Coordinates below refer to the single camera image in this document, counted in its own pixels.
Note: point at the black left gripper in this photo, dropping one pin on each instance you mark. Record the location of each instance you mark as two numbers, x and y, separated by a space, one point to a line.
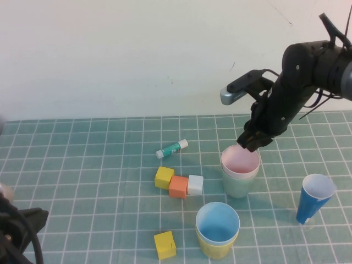
34 222

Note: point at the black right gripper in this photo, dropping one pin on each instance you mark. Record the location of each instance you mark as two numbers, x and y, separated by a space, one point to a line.
277 110

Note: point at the pink plastic cup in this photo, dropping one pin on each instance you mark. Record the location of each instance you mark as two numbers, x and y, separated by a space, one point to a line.
239 162

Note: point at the green plastic cup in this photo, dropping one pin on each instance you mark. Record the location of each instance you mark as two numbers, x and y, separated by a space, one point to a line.
237 188

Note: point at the light blue plastic cup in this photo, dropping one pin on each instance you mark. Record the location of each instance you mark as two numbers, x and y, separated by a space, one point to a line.
217 228

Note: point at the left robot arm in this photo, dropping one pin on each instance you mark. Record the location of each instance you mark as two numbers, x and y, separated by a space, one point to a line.
6 236

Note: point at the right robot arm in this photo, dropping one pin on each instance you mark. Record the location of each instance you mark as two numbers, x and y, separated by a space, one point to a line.
330 68

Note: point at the white foam cube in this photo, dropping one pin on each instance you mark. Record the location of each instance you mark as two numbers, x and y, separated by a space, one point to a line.
195 185

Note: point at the green white glue stick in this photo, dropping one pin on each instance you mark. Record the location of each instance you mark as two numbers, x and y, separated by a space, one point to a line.
170 149

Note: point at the teal grid tablecloth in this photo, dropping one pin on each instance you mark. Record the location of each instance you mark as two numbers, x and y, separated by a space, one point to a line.
96 165

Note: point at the orange foam cube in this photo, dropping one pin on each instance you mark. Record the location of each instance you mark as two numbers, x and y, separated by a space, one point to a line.
178 187

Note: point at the dark blue paper cone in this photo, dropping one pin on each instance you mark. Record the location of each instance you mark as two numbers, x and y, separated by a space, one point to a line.
309 206

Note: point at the yellow foam cube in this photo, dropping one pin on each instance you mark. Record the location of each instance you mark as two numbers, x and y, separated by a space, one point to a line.
164 244
163 177

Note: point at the yellow plastic cup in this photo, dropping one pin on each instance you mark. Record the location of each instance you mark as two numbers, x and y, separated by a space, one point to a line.
214 250

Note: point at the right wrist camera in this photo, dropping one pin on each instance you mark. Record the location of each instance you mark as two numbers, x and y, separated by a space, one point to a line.
231 96

